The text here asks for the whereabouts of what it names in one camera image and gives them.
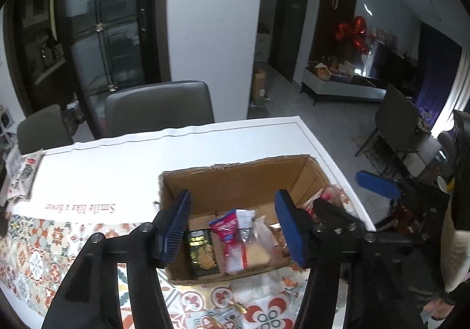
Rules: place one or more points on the person's right forearm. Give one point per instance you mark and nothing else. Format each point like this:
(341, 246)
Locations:
(457, 252)

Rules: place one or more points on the white low cabinet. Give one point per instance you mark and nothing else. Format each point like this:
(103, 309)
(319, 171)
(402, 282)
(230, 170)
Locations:
(337, 83)

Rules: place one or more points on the dark wooden door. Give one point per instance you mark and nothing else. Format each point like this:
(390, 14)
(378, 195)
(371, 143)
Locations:
(290, 20)

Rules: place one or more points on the white printed snack bag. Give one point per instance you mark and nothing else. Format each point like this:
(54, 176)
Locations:
(24, 172)

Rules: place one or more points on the person's right hand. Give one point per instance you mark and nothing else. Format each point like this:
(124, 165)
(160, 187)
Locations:
(438, 310)

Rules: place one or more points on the white storage box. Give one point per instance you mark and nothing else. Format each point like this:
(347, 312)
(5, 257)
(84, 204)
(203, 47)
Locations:
(262, 44)

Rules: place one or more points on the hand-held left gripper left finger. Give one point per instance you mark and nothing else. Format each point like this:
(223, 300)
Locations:
(176, 230)

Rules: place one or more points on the grey dining chair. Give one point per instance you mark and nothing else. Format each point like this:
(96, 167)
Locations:
(44, 127)
(158, 105)

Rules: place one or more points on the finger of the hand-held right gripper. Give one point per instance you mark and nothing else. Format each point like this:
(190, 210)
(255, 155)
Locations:
(378, 184)
(337, 215)

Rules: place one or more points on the purple curtain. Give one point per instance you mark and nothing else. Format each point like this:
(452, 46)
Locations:
(437, 68)

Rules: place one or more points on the small brown cardboard box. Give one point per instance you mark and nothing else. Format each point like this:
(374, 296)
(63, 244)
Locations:
(259, 85)

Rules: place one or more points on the black television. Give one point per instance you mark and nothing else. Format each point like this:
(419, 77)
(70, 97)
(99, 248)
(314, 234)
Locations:
(385, 61)

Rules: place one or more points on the brown gold wrapped candy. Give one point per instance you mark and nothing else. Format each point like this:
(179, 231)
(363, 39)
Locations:
(240, 308)

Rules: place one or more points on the pink snack packet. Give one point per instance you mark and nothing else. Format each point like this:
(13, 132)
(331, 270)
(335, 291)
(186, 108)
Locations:
(227, 227)

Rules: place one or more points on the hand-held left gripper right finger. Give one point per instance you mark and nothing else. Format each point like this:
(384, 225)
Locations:
(290, 230)

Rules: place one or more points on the glass sliding door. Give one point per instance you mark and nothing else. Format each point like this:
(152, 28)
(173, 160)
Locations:
(106, 17)

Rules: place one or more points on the dark grey chair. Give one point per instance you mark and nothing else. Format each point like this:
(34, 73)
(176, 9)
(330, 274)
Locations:
(400, 123)

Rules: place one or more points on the pale white snack packet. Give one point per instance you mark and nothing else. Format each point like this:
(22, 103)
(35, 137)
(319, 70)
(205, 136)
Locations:
(234, 259)

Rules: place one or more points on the red heart balloons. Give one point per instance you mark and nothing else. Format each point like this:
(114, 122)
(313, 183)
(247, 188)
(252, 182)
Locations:
(352, 33)

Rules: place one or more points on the green snack packet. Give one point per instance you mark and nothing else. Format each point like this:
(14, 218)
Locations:
(201, 252)

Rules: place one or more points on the clear packet with yellow cake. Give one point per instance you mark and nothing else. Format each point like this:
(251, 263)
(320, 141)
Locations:
(257, 255)

